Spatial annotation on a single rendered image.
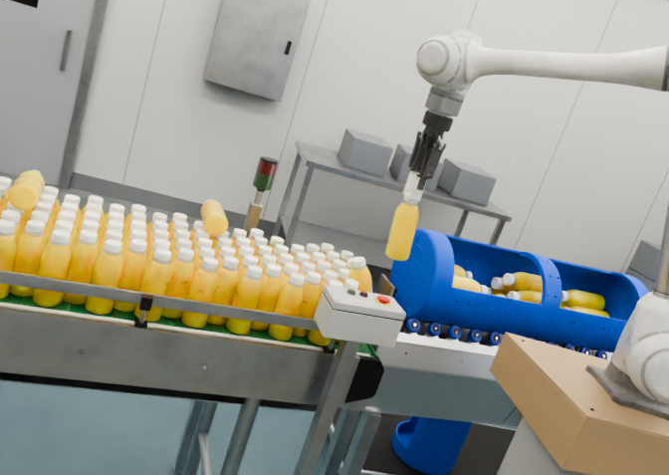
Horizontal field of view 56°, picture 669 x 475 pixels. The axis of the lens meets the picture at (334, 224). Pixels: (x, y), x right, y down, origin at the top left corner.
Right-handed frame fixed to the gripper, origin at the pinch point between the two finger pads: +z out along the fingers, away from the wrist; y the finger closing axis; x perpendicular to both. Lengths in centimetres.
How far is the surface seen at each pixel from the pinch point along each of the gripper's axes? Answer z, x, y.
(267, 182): 20, 26, 50
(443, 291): 28.5, -21.7, 2.8
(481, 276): 31, -52, 30
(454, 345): 46, -34, 6
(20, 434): 138, 85, 67
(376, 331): 34.8, 5.5, -17.0
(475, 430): 124, -115, 76
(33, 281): 42, 86, -4
